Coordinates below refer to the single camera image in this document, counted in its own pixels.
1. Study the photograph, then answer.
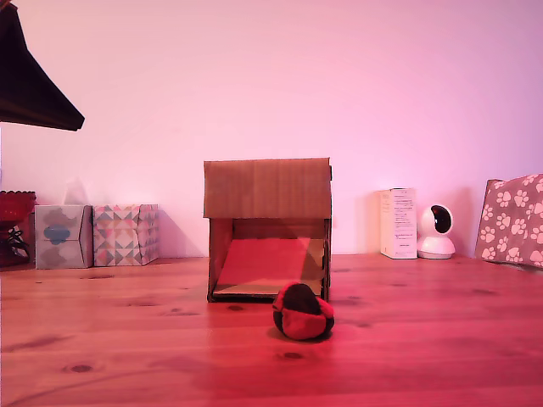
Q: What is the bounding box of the red and black footbag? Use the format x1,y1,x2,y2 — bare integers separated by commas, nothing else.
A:
271,282,336,341

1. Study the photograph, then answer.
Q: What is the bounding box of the cardboard dice tower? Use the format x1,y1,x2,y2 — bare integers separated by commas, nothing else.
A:
203,157,333,304

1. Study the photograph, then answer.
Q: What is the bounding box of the red scalloped bowl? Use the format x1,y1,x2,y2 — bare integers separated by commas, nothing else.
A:
0,190,37,268

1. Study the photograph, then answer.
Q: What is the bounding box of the cloud print tissue box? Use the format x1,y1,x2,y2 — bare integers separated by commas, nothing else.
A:
34,203,94,270

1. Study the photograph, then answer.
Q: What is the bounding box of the geometric pattern tissue box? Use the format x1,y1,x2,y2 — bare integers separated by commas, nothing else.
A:
92,203,160,268

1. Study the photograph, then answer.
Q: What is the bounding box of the white printed carton box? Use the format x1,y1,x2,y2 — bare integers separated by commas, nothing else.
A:
378,187,418,260

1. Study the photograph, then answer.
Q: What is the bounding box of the small white round camera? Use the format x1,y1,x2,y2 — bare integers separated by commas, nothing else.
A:
417,204,457,260

